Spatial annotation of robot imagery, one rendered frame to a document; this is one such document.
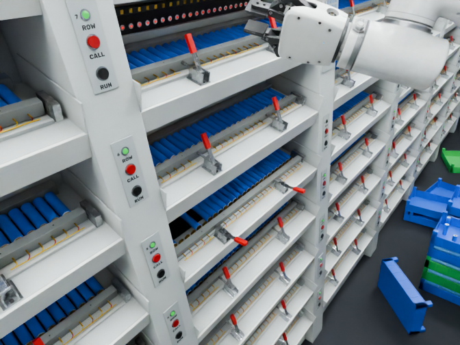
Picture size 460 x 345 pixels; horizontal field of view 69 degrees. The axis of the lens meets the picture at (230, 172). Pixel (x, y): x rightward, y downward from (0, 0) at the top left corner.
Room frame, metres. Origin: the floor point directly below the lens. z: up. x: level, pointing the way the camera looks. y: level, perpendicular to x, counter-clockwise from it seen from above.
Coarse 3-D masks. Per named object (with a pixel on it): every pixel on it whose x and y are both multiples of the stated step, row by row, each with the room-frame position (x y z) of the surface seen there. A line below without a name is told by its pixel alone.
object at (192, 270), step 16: (288, 144) 1.04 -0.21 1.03; (304, 160) 0.99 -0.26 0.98; (320, 160) 0.95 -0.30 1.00; (288, 176) 0.91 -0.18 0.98; (304, 176) 0.92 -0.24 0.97; (272, 192) 0.83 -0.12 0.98; (288, 192) 0.84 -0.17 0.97; (256, 208) 0.77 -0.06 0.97; (272, 208) 0.78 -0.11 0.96; (240, 224) 0.71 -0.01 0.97; (256, 224) 0.73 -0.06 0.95; (176, 240) 0.64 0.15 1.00; (208, 240) 0.65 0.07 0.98; (192, 256) 0.60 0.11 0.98; (208, 256) 0.60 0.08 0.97; (224, 256) 0.64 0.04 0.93; (192, 272) 0.56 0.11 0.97
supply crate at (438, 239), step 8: (440, 224) 1.32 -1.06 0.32; (456, 224) 1.29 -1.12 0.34; (440, 232) 1.26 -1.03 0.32; (448, 232) 1.25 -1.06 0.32; (456, 232) 1.25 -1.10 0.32; (432, 240) 1.19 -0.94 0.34; (440, 240) 1.17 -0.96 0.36; (448, 240) 1.15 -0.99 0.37; (448, 248) 1.14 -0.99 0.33; (456, 248) 1.12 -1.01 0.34
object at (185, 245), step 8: (296, 160) 0.96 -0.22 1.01; (280, 168) 0.91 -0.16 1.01; (288, 168) 0.92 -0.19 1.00; (272, 176) 0.87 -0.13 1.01; (280, 176) 0.89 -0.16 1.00; (264, 184) 0.84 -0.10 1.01; (248, 192) 0.80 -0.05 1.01; (256, 192) 0.80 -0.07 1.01; (240, 200) 0.77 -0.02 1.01; (248, 200) 0.78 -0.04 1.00; (232, 208) 0.73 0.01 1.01; (240, 208) 0.75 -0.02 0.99; (248, 208) 0.75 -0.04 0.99; (216, 216) 0.70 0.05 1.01; (224, 216) 0.70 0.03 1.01; (208, 224) 0.68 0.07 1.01; (216, 224) 0.68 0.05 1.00; (200, 232) 0.65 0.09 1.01; (208, 232) 0.66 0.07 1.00; (184, 240) 0.62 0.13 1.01; (192, 240) 0.62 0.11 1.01; (176, 248) 0.60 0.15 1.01; (184, 248) 0.60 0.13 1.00
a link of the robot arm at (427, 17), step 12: (396, 0) 0.57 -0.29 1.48; (408, 0) 0.55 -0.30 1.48; (420, 0) 0.54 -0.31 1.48; (432, 0) 0.54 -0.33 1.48; (444, 0) 0.53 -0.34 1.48; (456, 0) 0.52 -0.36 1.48; (396, 12) 0.56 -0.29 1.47; (408, 12) 0.54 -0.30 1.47; (420, 12) 0.54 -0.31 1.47; (432, 12) 0.54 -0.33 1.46; (444, 12) 0.54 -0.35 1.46; (456, 12) 0.53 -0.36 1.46; (432, 24) 0.54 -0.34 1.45; (456, 24) 0.56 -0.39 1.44
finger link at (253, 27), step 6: (246, 24) 0.67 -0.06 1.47; (252, 24) 0.67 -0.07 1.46; (258, 24) 0.67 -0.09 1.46; (264, 24) 0.67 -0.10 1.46; (246, 30) 0.66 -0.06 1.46; (252, 30) 0.65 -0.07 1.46; (258, 30) 0.65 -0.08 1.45; (264, 30) 0.65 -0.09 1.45; (270, 30) 0.66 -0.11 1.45; (264, 36) 0.66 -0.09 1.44; (276, 36) 0.66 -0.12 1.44; (276, 48) 0.66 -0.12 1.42
